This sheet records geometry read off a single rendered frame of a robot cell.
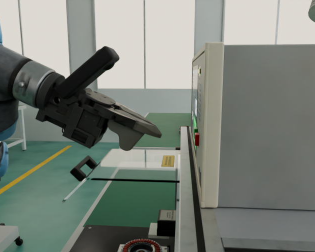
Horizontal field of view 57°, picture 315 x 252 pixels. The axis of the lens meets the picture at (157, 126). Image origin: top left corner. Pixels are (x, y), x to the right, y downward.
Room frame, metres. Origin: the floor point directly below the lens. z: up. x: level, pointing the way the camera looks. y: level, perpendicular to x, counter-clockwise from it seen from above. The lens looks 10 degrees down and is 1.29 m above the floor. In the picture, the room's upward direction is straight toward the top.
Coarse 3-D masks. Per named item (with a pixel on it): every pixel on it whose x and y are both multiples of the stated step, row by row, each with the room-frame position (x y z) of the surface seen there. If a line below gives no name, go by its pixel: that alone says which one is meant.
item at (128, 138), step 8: (120, 112) 0.48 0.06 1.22; (112, 120) 0.48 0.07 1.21; (136, 120) 0.47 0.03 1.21; (112, 128) 0.48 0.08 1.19; (120, 128) 0.48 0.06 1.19; (128, 128) 0.48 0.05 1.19; (136, 128) 0.47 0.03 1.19; (144, 128) 0.48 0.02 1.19; (152, 128) 0.48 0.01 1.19; (120, 136) 0.48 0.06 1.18; (128, 136) 0.48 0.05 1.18; (136, 136) 0.48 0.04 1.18; (160, 136) 0.49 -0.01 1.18; (120, 144) 0.48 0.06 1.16; (128, 144) 0.48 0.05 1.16
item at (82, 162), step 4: (88, 156) 0.76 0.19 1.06; (84, 160) 0.72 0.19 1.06; (88, 160) 0.75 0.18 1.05; (92, 160) 0.75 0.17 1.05; (80, 164) 0.69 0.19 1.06; (88, 164) 0.75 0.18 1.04; (92, 164) 0.75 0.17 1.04; (72, 168) 0.66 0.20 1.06; (76, 168) 0.66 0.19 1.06; (72, 172) 0.66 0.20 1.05; (76, 172) 0.66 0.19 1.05; (80, 172) 0.66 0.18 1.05; (76, 176) 0.66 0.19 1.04; (80, 176) 0.66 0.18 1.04; (84, 176) 0.66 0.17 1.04; (80, 180) 0.66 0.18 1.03
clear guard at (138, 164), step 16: (112, 160) 0.71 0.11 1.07; (128, 160) 0.71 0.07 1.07; (144, 160) 0.71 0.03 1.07; (160, 160) 0.71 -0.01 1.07; (176, 160) 0.71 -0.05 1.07; (96, 176) 0.59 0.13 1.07; (112, 176) 0.59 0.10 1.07; (128, 176) 0.59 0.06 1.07; (144, 176) 0.59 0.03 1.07; (160, 176) 0.59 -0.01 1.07; (176, 176) 0.59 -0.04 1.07
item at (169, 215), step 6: (162, 210) 0.72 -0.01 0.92; (168, 210) 0.72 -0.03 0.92; (174, 210) 0.72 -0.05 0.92; (162, 216) 0.69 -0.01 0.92; (168, 216) 0.69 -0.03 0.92; (174, 216) 0.69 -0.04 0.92; (162, 222) 0.67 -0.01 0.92; (168, 222) 0.67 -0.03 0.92; (174, 222) 0.67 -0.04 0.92; (150, 228) 0.70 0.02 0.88; (156, 228) 0.70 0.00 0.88; (162, 228) 0.67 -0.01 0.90; (168, 228) 0.67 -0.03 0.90; (174, 228) 0.67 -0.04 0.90; (150, 234) 0.68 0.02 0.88; (156, 234) 0.67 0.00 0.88; (162, 234) 0.67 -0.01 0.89; (168, 234) 0.67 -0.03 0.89; (174, 234) 0.66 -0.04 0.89
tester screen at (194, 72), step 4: (192, 72) 0.76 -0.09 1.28; (196, 72) 0.56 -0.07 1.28; (192, 76) 0.75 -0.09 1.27; (196, 76) 0.55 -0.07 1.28; (192, 80) 0.75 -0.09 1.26; (196, 80) 0.55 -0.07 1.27; (192, 84) 0.74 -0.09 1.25; (196, 84) 0.55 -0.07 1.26; (192, 88) 0.74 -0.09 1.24; (196, 88) 0.54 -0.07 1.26; (192, 92) 0.73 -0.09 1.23; (196, 92) 0.54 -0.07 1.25; (192, 96) 0.73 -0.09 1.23; (196, 96) 0.54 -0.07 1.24; (192, 100) 0.72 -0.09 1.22; (192, 104) 0.71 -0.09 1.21; (196, 104) 0.53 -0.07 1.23; (192, 108) 0.71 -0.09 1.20; (196, 108) 0.53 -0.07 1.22; (192, 132) 0.68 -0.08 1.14
